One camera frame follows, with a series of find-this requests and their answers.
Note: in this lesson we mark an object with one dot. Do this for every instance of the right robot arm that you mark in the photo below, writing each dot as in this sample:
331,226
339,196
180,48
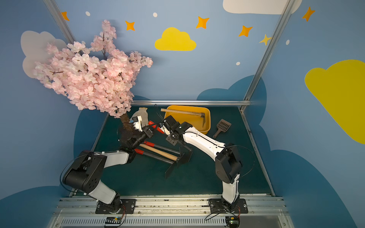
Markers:
227,160

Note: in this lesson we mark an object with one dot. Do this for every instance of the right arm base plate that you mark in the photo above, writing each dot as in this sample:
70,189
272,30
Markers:
220,205

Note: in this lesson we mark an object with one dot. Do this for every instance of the wooden handle hoe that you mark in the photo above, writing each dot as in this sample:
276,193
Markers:
202,115
179,159

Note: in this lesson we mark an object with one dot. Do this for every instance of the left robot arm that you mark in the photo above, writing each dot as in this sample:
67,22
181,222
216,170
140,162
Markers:
86,171

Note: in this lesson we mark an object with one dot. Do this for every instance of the white work glove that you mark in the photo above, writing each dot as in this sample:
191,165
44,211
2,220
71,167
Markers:
144,115

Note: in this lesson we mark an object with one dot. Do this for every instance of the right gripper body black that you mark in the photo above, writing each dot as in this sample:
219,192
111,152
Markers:
168,121

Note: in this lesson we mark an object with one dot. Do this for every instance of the yellow plastic storage box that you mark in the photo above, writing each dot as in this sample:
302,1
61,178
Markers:
195,121

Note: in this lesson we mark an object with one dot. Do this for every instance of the red grip rake front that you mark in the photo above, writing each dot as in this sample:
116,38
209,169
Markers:
165,160

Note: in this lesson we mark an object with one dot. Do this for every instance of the pink cherry blossom tree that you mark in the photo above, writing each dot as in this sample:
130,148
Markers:
99,77

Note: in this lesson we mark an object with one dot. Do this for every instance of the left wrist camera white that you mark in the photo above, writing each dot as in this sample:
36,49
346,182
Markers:
136,122

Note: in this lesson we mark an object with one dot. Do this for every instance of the brown slotted plastic scoop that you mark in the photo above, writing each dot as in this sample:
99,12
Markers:
222,127

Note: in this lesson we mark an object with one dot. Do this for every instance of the horizontal aluminium frame bar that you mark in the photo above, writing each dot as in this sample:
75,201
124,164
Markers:
191,102

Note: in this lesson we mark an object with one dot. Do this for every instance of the red grip rake back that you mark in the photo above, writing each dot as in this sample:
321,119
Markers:
183,149

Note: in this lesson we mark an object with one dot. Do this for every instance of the left aluminium frame post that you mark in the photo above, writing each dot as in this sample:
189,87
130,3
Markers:
59,19

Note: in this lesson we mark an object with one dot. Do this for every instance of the left small circuit board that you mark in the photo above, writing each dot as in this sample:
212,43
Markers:
113,222

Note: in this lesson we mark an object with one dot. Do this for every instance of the aluminium frame post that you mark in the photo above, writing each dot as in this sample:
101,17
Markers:
59,19
280,26

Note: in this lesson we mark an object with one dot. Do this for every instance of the right small circuit board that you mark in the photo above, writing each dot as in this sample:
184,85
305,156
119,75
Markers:
232,222

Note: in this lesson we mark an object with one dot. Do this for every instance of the right aluminium frame post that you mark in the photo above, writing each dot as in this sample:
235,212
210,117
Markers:
280,26

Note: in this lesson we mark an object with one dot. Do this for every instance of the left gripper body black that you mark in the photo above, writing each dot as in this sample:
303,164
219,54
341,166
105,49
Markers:
148,132

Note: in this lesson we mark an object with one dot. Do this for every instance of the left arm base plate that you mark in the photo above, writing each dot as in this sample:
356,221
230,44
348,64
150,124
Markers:
118,206

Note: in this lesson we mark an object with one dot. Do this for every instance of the red grip rake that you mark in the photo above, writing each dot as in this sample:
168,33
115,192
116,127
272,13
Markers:
165,160
183,149
165,149

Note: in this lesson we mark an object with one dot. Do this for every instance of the small circuit board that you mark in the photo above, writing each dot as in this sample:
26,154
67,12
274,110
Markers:
232,222
113,222

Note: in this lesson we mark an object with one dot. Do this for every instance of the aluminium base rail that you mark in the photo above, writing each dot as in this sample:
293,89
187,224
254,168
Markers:
173,211

